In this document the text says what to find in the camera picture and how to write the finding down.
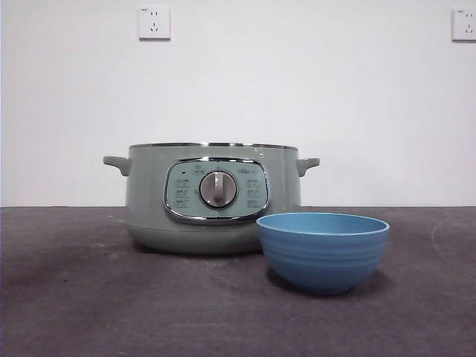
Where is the blue ribbed bowl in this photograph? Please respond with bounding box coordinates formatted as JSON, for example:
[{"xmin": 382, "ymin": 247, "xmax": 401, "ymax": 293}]
[{"xmin": 255, "ymin": 212, "xmax": 390, "ymax": 295}]

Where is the white wall socket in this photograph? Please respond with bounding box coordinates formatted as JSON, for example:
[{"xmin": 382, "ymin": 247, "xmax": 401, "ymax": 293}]
[
  {"xmin": 451, "ymin": 7, "xmax": 476, "ymax": 42},
  {"xmin": 139, "ymin": 6, "xmax": 172, "ymax": 41}
]

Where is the pale green electric steamer pot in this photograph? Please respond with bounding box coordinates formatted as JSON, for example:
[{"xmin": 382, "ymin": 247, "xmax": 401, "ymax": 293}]
[{"xmin": 103, "ymin": 142, "xmax": 321, "ymax": 256}]

